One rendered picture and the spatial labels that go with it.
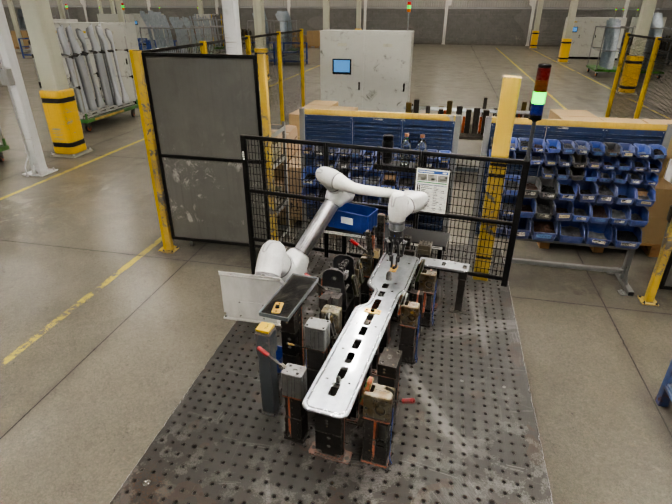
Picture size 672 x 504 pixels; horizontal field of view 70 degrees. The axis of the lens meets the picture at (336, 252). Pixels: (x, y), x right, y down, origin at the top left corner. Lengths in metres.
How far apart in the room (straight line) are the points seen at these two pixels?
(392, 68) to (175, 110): 5.03
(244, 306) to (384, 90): 6.80
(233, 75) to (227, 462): 3.32
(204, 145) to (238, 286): 2.31
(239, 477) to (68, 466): 1.48
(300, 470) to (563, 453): 1.78
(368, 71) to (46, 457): 7.56
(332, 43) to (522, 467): 7.97
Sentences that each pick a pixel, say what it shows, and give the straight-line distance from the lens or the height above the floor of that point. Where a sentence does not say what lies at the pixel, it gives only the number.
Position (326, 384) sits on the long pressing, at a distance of 1.99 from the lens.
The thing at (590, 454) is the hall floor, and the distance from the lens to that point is 3.42.
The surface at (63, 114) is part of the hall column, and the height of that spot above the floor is 0.73.
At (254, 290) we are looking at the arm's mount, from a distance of 2.76.
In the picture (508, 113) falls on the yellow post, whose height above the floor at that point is 1.80.
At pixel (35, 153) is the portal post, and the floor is 0.33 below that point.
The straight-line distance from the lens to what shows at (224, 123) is 4.68.
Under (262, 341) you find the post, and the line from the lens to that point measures 2.04.
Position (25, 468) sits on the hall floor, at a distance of 3.48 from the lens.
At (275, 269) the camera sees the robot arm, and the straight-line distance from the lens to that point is 2.86.
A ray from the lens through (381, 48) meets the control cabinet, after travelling 9.06.
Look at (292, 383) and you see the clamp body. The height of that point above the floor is 1.02.
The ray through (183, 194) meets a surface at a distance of 5.13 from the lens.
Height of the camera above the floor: 2.33
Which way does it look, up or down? 27 degrees down
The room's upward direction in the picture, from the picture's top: straight up
